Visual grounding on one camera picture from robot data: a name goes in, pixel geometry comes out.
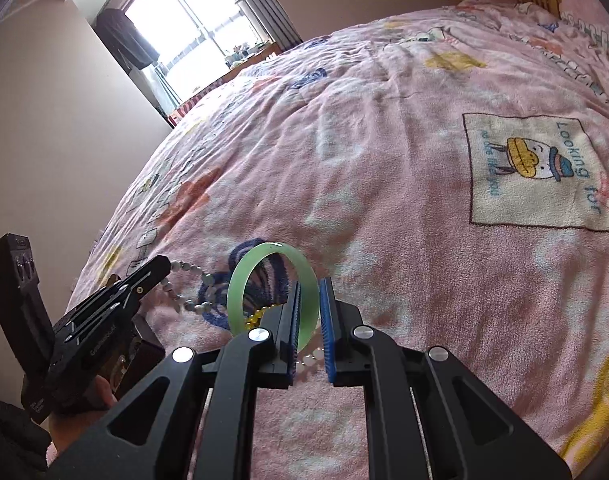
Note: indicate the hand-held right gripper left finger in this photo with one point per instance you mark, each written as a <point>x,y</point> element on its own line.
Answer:
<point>295,325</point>

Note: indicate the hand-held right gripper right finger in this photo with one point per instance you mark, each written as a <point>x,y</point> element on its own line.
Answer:
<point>327,330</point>

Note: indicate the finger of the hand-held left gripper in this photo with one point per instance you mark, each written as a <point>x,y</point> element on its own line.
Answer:
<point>147,275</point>

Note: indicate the green jade bangle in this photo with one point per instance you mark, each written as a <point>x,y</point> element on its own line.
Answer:
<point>236,295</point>

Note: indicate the person's left forearm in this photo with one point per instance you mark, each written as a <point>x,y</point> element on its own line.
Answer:
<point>9,445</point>

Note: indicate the person's left hand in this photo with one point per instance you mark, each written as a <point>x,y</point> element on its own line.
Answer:
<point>104,392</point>

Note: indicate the pink printed blanket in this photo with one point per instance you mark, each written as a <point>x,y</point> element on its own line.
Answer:
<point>384,185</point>

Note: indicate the hanging dark jacket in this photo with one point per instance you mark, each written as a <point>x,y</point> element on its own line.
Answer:
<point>127,37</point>

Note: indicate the wooden desk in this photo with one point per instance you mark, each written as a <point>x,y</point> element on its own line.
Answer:
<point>257,60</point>

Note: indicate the window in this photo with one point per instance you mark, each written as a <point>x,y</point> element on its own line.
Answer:
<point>194,30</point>

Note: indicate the grey striped curtain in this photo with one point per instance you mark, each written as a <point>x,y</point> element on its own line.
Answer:
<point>264,0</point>

